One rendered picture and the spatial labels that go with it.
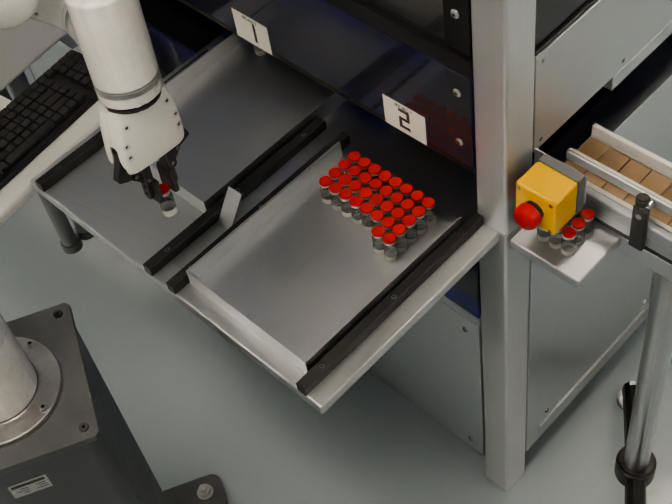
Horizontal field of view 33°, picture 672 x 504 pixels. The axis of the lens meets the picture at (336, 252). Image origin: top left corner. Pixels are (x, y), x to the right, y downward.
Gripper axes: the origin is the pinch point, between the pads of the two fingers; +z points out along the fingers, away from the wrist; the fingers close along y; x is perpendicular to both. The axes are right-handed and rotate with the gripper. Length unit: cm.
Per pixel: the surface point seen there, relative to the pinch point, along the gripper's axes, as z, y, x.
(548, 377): 83, -57, 23
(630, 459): 96, -58, 42
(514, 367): 66, -44, 25
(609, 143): 17, -58, 33
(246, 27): 7.1, -38.1, -25.1
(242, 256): 25.2, -10.9, -1.9
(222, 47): 18, -41, -37
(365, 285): 26.1, -18.7, 17.2
